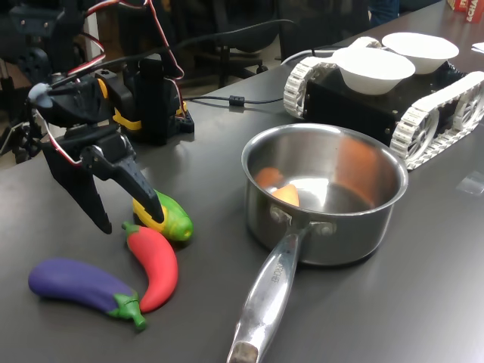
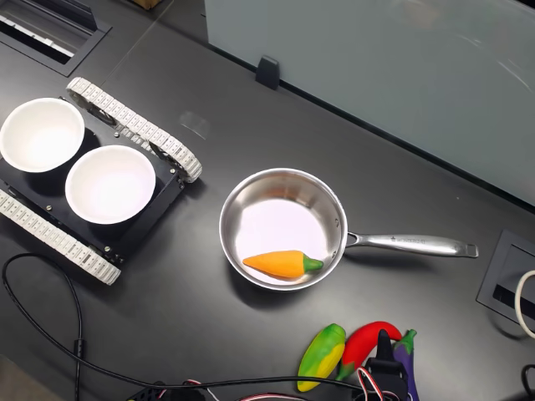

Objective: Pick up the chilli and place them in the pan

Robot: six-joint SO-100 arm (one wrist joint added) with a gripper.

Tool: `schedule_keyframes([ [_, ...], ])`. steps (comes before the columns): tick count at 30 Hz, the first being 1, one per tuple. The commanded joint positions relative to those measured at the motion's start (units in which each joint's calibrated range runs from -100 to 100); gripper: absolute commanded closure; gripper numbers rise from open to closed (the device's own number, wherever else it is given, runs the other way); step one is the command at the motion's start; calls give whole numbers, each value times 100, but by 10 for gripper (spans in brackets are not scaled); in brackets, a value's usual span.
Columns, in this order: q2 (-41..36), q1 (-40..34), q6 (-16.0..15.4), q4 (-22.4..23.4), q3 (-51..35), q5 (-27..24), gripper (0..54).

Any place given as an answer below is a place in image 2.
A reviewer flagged red toy chilli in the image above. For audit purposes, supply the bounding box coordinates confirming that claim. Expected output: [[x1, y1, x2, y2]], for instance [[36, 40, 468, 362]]
[[335, 320, 403, 381]]

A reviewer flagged dark grey partition clip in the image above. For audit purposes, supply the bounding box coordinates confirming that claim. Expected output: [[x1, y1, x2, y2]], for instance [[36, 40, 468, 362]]
[[254, 54, 281, 91]]

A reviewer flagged purple toy aubergine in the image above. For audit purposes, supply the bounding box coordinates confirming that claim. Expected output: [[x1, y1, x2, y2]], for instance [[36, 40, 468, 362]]
[[390, 328, 420, 401]]

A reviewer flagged clear tape patch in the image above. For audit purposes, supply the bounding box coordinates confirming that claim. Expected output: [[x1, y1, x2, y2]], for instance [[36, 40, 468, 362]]
[[179, 109, 211, 141]]

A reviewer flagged square table cable hatch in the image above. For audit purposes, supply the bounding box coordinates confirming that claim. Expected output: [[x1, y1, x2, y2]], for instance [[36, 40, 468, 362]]
[[476, 228, 535, 331]]

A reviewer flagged white bowl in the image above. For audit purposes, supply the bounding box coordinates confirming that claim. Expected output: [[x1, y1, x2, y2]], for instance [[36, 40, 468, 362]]
[[0, 97, 87, 174], [64, 145, 157, 226]]

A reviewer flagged orange toy carrot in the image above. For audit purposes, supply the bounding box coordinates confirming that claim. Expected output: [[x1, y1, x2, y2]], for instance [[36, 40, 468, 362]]
[[242, 250, 325, 279]]

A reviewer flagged yellow green toy corn cob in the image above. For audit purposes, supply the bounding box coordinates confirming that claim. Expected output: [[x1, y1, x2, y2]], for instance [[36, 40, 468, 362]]
[[296, 323, 347, 393]]

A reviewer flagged steel pan with long handle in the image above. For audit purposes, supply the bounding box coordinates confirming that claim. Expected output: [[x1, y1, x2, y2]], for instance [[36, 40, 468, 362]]
[[218, 167, 480, 292]]

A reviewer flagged long table cable hatch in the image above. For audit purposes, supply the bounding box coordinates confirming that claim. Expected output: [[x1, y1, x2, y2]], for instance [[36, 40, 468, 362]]
[[0, 0, 114, 78]]

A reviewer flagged frosted glass partition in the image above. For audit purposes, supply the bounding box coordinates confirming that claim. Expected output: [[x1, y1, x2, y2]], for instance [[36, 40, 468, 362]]
[[203, 0, 535, 209]]

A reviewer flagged black vehicle with white tracks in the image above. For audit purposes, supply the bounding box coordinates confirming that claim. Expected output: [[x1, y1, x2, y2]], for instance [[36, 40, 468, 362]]
[[0, 76, 204, 287]]

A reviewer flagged long black cable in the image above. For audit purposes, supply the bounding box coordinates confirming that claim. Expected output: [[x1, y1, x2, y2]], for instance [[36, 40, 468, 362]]
[[1, 252, 363, 394]]

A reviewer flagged thick white cable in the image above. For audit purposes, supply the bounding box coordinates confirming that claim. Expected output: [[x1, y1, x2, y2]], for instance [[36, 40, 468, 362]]
[[513, 269, 535, 340]]

